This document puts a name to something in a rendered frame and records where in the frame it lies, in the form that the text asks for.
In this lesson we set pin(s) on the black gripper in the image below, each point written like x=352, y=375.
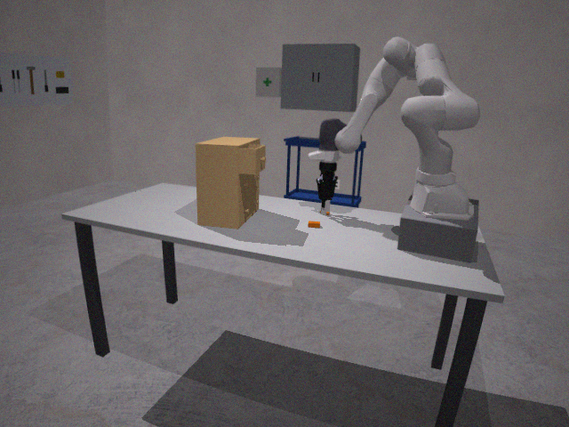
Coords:
x=324, y=186

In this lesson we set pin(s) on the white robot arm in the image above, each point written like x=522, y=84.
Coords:
x=436, y=194

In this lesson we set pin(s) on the small tan wooden chest of drawers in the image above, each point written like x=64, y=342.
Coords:
x=217, y=181

